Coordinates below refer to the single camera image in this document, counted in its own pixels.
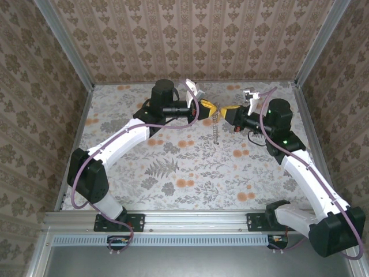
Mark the grey metal sheet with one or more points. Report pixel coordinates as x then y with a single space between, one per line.
201 262

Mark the aluminium mounting rail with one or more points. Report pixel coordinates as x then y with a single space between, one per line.
196 220

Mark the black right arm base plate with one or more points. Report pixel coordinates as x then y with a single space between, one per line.
253 222

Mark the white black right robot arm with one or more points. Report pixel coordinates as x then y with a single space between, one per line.
305 176

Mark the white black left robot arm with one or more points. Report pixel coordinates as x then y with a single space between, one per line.
121 141

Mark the black connector box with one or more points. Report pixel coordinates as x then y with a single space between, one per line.
278 241
118 241

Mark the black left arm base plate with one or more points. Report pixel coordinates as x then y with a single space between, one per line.
138 222

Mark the aluminium frame post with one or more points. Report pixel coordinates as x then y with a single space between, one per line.
66 46
320 43

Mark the aluminium frame bar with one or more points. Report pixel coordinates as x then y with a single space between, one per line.
359 268
39 254

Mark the metal keyring holder plate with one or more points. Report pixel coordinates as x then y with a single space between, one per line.
215 130

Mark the aluminium table edge rail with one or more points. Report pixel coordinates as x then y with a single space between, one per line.
309 121
80 130
121 83

